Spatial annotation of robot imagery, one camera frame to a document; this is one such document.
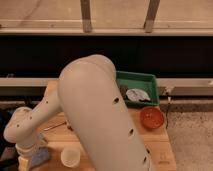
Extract white crumpled cloth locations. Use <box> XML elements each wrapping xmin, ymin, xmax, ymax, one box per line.
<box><xmin>126</xmin><ymin>89</ymin><xmax>151</xmax><ymax>101</ymax></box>

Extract right metal post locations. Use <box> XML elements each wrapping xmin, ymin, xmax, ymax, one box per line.
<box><xmin>144</xmin><ymin>0</ymin><xmax>160</xmax><ymax>33</ymax></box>

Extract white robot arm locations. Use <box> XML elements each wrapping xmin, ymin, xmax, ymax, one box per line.
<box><xmin>4</xmin><ymin>54</ymin><xmax>156</xmax><ymax>171</ymax></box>

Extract dark brown bar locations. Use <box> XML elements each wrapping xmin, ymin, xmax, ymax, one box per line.
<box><xmin>119</xmin><ymin>85</ymin><xmax>128</xmax><ymax>99</ymax></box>

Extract left metal post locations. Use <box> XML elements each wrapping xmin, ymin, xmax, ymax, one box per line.
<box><xmin>80</xmin><ymin>0</ymin><xmax>92</xmax><ymax>33</ymax></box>

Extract white paper cup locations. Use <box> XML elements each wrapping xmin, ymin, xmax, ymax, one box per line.
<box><xmin>60</xmin><ymin>147</ymin><xmax>81</xmax><ymax>168</ymax></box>

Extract orange red bowl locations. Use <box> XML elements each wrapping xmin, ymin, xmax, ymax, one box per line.
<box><xmin>140</xmin><ymin>106</ymin><xmax>164</xmax><ymax>129</ymax></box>

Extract green plastic tray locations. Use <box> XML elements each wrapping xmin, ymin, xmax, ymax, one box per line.
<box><xmin>117</xmin><ymin>71</ymin><xmax>159</xmax><ymax>108</ymax></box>

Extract metal post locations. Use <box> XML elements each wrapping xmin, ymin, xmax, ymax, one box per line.
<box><xmin>144</xmin><ymin>0</ymin><xmax>160</xmax><ymax>33</ymax></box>
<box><xmin>80</xmin><ymin>0</ymin><xmax>92</xmax><ymax>33</ymax></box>

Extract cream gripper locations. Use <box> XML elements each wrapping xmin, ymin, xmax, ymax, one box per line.
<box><xmin>15</xmin><ymin>134</ymin><xmax>47</xmax><ymax>171</ymax></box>

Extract blue sponge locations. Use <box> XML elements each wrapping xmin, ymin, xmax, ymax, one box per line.
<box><xmin>31</xmin><ymin>147</ymin><xmax>50</xmax><ymax>168</ymax></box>

